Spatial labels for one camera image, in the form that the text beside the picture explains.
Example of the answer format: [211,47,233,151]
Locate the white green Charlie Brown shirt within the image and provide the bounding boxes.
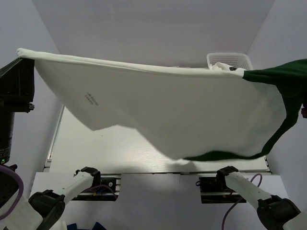
[17,48,307,161]

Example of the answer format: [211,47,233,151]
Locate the white t shirt black print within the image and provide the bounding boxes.
[208,62,245,71]

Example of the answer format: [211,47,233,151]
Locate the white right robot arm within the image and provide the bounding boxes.
[216,166,307,230]

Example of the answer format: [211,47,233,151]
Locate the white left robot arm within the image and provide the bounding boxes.
[0,58,101,230]

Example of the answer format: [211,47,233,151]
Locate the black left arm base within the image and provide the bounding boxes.
[73,175,121,201]

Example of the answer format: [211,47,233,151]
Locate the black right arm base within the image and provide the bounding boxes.
[195,177,246,204]

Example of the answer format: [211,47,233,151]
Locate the blue cloth at bottom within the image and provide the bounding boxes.
[67,222,107,230]

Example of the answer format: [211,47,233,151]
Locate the white plastic basket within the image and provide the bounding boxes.
[207,53,253,70]

